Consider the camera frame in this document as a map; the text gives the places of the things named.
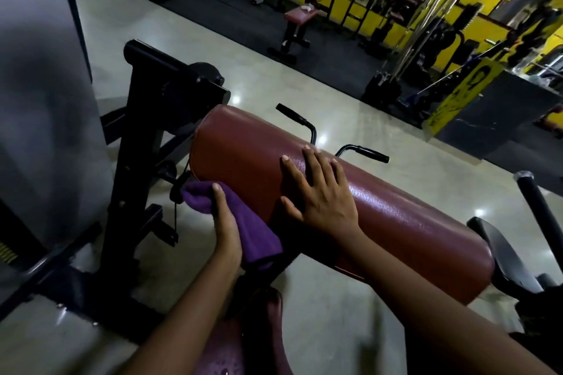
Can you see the person's right hand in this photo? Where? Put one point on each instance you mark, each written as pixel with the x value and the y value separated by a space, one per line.
pixel 327 207

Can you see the small white object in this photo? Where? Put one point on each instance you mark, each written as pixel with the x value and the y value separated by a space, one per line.
pixel 307 7

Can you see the black gym machine frame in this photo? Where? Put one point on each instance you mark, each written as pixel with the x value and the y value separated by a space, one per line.
pixel 140 124

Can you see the person's left thumb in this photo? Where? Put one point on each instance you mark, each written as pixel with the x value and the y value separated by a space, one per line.
pixel 221 205

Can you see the person's left forearm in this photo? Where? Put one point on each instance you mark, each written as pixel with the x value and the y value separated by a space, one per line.
pixel 189 322

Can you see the black weight stack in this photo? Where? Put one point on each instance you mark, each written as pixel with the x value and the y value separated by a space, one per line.
pixel 380 91

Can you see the maroon machine seat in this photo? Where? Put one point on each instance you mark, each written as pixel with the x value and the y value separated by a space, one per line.
pixel 259 335

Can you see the red flat gym bench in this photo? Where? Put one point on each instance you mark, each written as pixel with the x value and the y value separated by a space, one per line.
pixel 297 23

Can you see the purple cleaning cloth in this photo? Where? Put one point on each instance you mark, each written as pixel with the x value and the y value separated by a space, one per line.
pixel 255 234

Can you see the yellow and black sign panel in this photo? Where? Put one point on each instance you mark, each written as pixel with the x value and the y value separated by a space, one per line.
pixel 462 98

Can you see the black bar with chrome cap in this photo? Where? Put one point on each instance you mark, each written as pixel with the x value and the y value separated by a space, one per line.
pixel 539 207

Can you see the person's right middle finger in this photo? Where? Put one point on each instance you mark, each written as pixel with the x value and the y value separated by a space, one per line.
pixel 311 166

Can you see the person's left hand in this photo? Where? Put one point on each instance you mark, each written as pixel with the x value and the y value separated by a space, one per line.
pixel 228 238

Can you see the person's right thumb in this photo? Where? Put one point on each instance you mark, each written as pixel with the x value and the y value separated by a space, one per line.
pixel 291 209

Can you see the person's right little finger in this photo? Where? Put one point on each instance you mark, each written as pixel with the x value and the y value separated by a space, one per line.
pixel 341 174

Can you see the person's right forearm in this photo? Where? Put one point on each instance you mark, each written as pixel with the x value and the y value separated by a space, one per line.
pixel 422 304

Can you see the maroon leather machine pad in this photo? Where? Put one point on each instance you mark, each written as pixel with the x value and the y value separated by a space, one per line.
pixel 396 229

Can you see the grey weight stack cover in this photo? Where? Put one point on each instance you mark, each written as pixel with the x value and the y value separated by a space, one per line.
pixel 48 102

